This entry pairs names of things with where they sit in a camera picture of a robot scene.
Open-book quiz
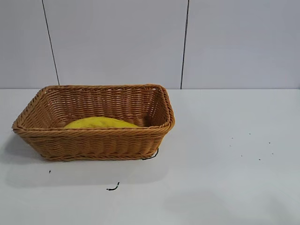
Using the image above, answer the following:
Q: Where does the yellow banana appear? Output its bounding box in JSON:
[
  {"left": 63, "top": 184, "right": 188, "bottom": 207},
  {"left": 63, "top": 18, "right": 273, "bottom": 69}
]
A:
[{"left": 64, "top": 116, "right": 140, "bottom": 129}]

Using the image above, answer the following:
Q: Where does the brown woven wicker basket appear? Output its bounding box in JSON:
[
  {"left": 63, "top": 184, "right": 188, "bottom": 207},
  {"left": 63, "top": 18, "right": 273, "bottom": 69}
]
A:
[{"left": 12, "top": 83, "right": 176, "bottom": 162}]

